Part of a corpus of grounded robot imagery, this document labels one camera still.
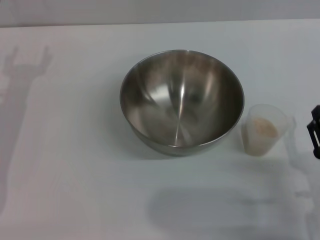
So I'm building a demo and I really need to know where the clear plastic measuring cup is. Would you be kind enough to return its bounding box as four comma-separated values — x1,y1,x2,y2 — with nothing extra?
240,103,297,157

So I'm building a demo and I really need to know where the white uncooked rice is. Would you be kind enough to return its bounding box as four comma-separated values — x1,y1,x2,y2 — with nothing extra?
246,116,279,156

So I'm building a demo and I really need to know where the stainless steel mixing bowl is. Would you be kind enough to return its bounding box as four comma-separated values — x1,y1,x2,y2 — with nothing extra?
119,49,246,157

